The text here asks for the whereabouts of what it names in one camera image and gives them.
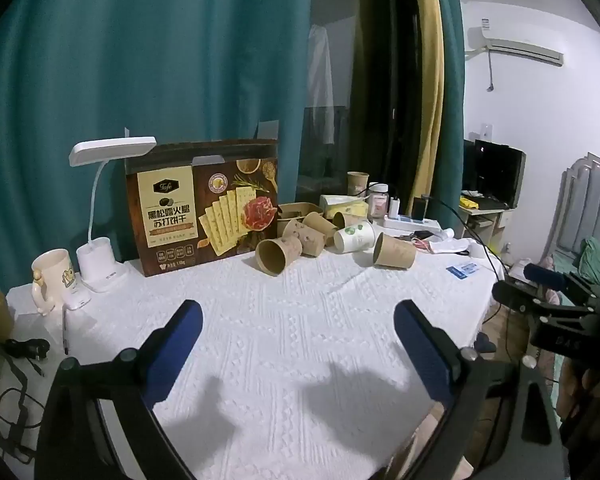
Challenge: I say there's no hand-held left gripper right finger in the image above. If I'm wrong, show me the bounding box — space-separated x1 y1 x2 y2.
393 300 567 480

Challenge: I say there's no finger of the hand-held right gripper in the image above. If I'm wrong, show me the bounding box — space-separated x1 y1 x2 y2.
524 263 600 302
492 281 597 320

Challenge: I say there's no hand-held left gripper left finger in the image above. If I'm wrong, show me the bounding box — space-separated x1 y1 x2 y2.
40 299 204 480

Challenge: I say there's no person's right hand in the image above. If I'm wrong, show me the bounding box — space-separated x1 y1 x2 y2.
555 357 600 443

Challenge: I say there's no blue card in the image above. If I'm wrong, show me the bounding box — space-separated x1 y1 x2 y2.
445 261 483 280

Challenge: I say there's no green pillow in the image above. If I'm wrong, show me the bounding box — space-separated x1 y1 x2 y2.
577 236 600 287

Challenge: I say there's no small white desk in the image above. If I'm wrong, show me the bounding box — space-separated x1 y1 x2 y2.
457 204 512 262

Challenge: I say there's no white cloth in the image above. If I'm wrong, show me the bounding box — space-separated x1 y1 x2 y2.
426 227 482 257

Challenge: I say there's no grey padded headboard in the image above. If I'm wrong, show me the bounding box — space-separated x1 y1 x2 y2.
540 152 600 281

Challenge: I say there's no brown paper cup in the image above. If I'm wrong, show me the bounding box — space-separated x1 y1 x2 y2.
372 232 417 270
346 171 370 197
332 211 362 231
301 211 339 257
255 236 304 277
278 218 307 242

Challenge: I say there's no black monitor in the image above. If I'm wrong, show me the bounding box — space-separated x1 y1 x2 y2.
462 139 527 210

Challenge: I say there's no small white case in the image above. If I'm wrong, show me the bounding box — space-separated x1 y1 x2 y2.
62 287 92 311

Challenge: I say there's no white desk lamp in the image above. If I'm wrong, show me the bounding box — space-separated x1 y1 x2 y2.
69 136 157 294

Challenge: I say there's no white textured tablecloth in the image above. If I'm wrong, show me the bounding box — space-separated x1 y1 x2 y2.
5 237 502 480

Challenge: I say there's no white power strip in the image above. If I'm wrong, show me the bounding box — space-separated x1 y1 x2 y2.
382 214 441 234

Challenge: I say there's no white paper cup green print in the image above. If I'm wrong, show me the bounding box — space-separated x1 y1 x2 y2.
334 220 376 255

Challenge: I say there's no brown cracker box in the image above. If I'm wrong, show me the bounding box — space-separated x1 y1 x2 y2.
124 138 279 277

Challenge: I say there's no cream cartoon mug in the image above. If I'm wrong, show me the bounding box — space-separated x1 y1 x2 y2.
31 249 79 316

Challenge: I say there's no black power plug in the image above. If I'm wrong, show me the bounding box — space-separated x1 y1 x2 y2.
4 338 51 377

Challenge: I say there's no pink jar white lid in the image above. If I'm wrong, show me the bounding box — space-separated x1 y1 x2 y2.
369 183 390 219

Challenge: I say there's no yellow tissue box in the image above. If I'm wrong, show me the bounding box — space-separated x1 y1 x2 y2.
319 193 369 220

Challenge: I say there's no brown paper bowl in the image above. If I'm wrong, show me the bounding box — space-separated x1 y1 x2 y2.
277 201 317 221

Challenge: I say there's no narrow teal curtain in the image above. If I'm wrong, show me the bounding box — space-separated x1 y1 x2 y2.
439 0 467 213

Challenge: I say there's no yellow curtain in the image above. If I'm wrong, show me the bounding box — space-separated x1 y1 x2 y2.
406 0 447 207

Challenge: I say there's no white air conditioner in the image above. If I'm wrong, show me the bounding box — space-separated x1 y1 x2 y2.
467 26 565 67

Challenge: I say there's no dark glass window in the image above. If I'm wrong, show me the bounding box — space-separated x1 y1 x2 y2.
296 0 423 211

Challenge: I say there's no wide teal curtain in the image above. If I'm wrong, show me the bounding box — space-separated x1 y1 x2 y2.
0 0 314 303

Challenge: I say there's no black tangled cable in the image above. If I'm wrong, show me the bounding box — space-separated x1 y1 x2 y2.
0 355 37 463

